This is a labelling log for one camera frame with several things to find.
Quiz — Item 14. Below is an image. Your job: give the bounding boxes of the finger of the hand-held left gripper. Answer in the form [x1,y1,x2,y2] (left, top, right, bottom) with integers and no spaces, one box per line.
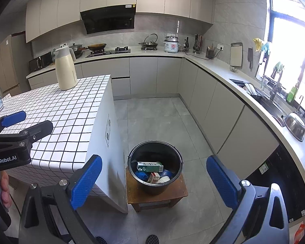
[0,110,26,135]
[17,120,53,145]

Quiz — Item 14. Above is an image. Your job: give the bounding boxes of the small water tap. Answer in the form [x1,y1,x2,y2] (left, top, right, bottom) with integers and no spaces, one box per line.
[295,95,304,117]

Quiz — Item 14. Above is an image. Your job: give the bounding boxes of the steel mixing bowl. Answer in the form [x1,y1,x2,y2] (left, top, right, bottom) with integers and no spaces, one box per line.
[282,112,305,142]

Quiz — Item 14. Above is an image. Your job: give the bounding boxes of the black bucket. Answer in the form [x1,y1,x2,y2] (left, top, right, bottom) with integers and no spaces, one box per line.
[127,140,183,196]

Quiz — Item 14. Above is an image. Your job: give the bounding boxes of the black gas stove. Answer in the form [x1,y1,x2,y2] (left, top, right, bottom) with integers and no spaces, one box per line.
[86,47,131,57]

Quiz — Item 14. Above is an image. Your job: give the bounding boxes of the person's right shoe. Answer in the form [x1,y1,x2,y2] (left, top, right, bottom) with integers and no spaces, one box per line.
[145,234,160,244]

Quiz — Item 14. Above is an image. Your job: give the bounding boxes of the black built-in appliance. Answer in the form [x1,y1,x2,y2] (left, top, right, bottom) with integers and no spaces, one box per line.
[245,142,305,224]

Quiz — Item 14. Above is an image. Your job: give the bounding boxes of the black microwave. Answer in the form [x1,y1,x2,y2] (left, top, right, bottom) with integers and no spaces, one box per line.
[29,51,53,72]

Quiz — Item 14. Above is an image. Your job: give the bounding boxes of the steel kitchen faucet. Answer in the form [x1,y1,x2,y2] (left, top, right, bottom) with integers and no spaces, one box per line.
[260,67,284,101]

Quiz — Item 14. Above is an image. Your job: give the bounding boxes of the beige refrigerator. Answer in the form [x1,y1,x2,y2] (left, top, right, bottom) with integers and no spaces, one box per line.
[0,32,32,97]

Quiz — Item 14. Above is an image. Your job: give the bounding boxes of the window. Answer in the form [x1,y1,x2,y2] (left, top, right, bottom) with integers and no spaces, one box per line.
[255,0,305,122]

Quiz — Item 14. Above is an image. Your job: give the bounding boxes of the green dish soap bottle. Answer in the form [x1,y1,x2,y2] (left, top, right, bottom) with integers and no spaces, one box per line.
[286,86,298,103]

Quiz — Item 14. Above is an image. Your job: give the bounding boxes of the white table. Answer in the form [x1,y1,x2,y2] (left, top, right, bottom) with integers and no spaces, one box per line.
[86,75,129,214]

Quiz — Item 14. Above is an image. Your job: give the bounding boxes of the dark utensil holder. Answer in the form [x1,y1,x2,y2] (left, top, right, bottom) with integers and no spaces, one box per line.
[205,44,216,60]

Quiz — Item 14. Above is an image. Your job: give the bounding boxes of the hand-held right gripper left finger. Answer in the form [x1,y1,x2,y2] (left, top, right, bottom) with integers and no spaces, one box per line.
[19,154,103,244]

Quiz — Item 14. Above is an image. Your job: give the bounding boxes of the wooden stool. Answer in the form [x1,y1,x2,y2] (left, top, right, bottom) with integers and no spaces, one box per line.
[125,166,188,212]

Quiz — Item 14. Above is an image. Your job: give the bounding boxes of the white cutting board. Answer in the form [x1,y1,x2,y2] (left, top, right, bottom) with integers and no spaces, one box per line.
[230,42,243,68]

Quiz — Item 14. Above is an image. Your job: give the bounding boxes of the green milk carton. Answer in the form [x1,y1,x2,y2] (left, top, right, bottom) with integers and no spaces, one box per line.
[137,161,164,172]

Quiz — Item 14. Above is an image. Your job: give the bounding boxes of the black wok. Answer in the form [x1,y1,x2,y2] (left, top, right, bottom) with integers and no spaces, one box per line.
[83,43,107,52]

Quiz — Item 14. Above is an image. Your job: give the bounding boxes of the orange and white carton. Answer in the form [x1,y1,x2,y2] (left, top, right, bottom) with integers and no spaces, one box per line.
[147,172,161,184]

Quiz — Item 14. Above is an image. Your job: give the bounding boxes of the white rice cooker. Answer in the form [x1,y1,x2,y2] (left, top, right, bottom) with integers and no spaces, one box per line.
[164,36,180,54]

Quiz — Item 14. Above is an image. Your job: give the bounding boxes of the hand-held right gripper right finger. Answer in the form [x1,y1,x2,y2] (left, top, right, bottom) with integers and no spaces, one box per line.
[206,155,290,244]

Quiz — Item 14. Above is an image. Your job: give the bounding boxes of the cream thermos jug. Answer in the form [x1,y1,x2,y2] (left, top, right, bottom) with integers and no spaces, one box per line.
[52,46,78,91]

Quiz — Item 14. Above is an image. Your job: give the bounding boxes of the black range hood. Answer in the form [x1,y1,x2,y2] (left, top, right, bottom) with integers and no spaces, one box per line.
[80,4,136,35]

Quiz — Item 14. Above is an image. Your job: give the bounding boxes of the person's left hand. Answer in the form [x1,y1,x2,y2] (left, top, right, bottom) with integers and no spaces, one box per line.
[0,170,13,209]

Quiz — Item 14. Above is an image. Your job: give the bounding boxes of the green glove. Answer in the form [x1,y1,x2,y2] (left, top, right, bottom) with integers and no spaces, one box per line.
[271,62,285,79]

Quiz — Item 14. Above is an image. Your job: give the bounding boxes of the black cooking pot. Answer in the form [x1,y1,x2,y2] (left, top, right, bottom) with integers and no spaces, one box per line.
[70,43,89,58]

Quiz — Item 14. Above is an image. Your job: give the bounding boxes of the steel kettle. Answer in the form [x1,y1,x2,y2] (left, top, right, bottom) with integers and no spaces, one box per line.
[138,34,159,51]

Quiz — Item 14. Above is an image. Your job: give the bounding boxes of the kitchen sink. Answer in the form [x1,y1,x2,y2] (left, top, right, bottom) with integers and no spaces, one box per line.
[230,79,286,127]

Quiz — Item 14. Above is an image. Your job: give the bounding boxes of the blue bowl with clear lid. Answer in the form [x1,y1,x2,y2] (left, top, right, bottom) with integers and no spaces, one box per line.
[159,169,173,180]

